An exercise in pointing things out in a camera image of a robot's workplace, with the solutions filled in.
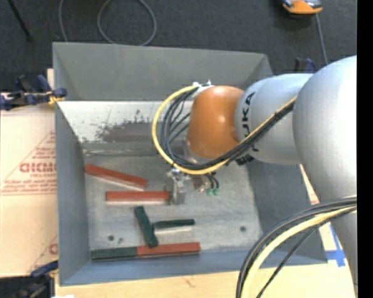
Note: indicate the dark green flat block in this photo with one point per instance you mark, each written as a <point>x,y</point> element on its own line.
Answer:
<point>113,254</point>
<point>174,223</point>
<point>146,227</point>

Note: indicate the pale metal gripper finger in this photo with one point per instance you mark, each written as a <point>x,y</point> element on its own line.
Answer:
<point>182,194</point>
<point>174,182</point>

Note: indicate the pale board with red print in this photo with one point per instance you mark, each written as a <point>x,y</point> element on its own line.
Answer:
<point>25,222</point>

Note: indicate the grey metal bin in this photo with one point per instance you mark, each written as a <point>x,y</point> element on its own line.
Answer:
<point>118,73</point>

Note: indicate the red-brown flat block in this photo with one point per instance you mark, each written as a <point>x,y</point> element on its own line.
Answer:
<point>136,196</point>
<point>169,249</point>
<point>115,175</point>

